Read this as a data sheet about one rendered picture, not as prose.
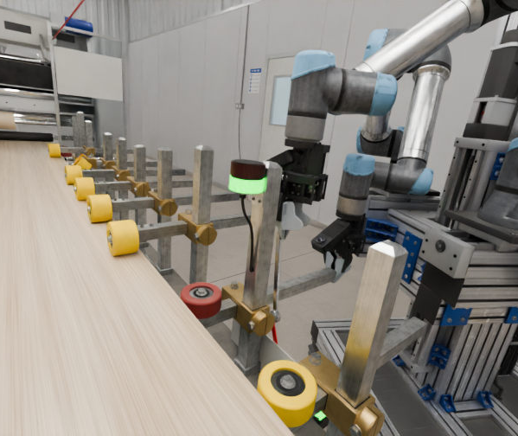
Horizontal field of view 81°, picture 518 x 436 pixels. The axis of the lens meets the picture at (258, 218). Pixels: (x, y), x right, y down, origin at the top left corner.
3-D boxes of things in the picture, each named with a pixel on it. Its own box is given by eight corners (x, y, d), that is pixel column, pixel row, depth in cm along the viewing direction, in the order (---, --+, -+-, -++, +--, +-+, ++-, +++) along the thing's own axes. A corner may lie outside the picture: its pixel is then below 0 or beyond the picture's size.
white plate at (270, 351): (233, 337, 78) (235, 304, 75) (305, 417, 59) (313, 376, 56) (231, 338, 77) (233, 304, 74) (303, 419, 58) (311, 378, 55)
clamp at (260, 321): (238, 299, 73) (239, 281, 72) (273, 331, 63) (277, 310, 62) (218, 306, 70) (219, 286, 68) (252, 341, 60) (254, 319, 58)
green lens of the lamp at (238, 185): (249, 184, 57) (251, 173, 57) (270, 192, 53) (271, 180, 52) (222, 186, 54) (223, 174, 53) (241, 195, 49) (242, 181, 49)
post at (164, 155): (167, 281, 110) (168, 146, 95) (170, 286, 107) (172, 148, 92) (156, 284, 107) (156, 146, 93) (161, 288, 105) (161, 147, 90)
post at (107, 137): (114, 223, 166) (110, 132, 151) (116, 225, 163) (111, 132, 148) (107, 223, 163) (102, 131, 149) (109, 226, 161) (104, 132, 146)
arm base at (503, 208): (506, 215, 92) (517, 183, 89) (560, 234, 78) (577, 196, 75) (463, 213, 89) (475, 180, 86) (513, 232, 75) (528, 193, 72)
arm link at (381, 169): (384, 187, 92) (383, 193, 82) (347, 181, 95) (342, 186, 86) (390, 161, 89) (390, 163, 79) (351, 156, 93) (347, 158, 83)
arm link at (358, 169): (378, 156, 80) (376, 157, 73) (369, 195, 83) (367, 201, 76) (348, 151, 83) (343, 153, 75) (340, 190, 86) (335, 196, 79)
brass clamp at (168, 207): (163, 204, 107) (163, 190, 106) (179, 215, 97) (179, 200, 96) (145, 205, 104) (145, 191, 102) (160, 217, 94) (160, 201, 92)
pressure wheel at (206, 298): (207, 321, 68) (209, 276, 64) (226, 343, 62) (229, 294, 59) (172, 334, 63) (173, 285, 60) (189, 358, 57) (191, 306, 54)
